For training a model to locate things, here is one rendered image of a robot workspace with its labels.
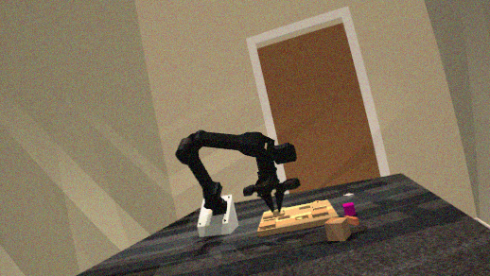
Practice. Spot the magenta block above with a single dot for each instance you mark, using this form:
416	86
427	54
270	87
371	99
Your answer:
349	209

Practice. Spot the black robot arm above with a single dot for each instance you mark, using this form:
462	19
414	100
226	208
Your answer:
250	144

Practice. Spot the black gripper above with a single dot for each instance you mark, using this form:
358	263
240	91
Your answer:
281	188

